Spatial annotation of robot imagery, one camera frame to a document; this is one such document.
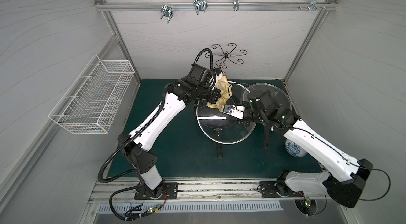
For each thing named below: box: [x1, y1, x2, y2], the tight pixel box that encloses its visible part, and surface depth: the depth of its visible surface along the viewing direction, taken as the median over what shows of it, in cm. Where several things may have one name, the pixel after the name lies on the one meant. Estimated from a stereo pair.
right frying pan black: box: [244, 85, 292, 150], surface depth 52 cm
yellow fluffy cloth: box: [207, 75, 233, 113], surface depth 71 cm
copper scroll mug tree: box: [205, 42, 248, 80], surface depth 94 cm
